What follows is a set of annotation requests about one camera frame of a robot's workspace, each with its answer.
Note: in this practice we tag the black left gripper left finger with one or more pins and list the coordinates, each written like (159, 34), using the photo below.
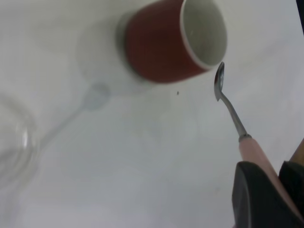
(256, 202)

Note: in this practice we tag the clear glass lid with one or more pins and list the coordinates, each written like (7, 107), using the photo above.
(26, 142)

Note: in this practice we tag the red ceramic mug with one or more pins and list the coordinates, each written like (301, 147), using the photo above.
(154, 47)

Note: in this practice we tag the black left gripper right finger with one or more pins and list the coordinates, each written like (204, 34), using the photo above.
(294, 180)

